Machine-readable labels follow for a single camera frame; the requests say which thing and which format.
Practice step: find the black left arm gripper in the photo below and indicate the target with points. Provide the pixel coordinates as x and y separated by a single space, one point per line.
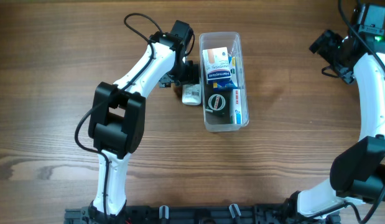
190 74

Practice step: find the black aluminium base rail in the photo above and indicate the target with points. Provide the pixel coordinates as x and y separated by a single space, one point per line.
258 214

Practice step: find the clear plastic container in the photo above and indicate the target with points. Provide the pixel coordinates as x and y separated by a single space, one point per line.
232 41

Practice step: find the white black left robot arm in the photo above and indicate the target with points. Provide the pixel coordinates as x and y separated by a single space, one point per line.
117 118

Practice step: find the blue yellow medicine box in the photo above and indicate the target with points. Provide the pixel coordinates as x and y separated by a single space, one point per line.
233 82

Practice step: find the white glue bottle clear cap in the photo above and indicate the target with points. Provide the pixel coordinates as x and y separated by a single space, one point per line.
192 94

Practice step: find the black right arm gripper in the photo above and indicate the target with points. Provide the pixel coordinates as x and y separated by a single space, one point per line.
330 47

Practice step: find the white blue Hansaplast box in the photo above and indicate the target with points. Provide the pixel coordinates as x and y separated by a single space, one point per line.
216 65

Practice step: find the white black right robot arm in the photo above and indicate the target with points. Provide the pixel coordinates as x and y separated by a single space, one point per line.
357 176

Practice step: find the green white round-logo box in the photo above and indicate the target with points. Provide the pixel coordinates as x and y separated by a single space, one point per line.
218 103

